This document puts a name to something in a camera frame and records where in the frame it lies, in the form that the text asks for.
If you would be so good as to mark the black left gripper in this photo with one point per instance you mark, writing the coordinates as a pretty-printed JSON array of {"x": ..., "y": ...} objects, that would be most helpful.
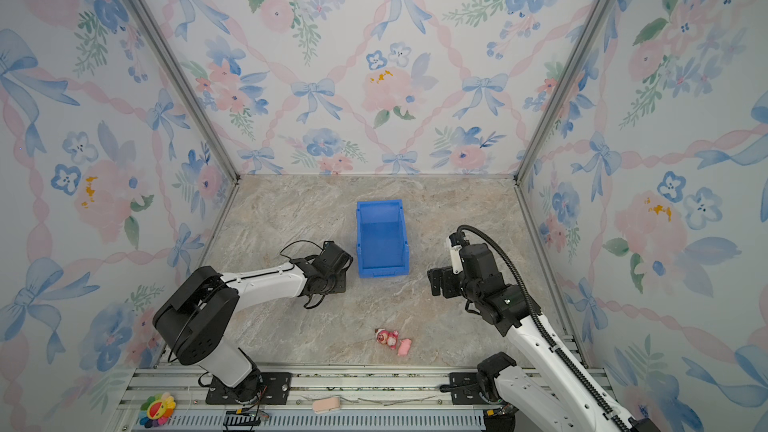
[{"x": 342, "y": 284}]

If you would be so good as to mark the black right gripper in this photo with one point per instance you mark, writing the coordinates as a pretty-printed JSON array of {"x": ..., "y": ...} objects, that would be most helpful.
[{"x": 448, "y": 277}]

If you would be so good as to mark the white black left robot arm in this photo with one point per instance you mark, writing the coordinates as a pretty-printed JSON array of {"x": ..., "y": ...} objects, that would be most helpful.
[{"x": 194, "y": 320}]

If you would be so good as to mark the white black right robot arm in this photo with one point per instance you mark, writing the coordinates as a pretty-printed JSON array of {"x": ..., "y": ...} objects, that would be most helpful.
[{"x": 570, "y": 399}]

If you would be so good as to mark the blue plastic bin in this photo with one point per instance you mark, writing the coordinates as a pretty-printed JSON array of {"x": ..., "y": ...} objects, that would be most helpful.
[{"x": 382, "y": 244}]

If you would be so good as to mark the small pink toy piece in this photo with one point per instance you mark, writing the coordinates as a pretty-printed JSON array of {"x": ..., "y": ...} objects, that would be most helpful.
[{"x": 404, "y": 347}]

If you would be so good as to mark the pink strawberry toy figure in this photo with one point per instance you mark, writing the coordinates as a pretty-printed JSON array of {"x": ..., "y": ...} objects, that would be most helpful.
[{"x": 387, "y": 338}]

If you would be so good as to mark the pink eraser block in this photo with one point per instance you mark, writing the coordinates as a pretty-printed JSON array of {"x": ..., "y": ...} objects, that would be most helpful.
[{"x": 326, "y": 405}]

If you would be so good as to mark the colourful round rattle toy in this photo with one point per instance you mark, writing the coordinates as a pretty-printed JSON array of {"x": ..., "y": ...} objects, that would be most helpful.
[{"x": 157, "y": 410}]

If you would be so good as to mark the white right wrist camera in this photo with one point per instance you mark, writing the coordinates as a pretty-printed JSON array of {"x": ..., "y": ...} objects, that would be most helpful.
[{"x": 454, "y": 252}]

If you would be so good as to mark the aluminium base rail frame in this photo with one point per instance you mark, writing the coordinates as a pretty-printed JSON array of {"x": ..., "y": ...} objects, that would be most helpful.
[{"x": 373, "y": 398}]

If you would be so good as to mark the aluminium corner post right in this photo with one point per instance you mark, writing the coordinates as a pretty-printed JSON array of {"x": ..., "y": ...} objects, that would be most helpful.
[{"x": 578, "y": 56}]

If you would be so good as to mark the aluminium corner post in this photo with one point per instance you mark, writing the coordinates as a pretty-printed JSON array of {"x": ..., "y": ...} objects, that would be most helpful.
[
  {"x": 578, "y": 56},
  {"x": 175, "y": 73}
]

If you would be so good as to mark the aluminium corner post left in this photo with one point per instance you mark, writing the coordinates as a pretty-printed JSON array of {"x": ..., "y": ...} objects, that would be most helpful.
[{"x": 175, "y": 73}]

